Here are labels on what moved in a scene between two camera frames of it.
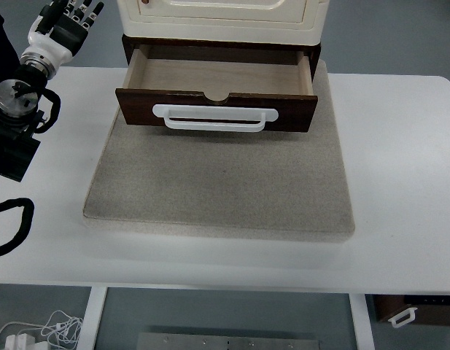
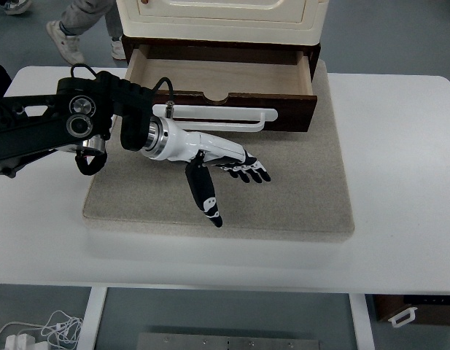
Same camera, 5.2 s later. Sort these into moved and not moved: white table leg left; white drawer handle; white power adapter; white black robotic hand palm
Moved: white black robotic hand palm
Not moved: white drawer handle; white table leg left; white power adapter
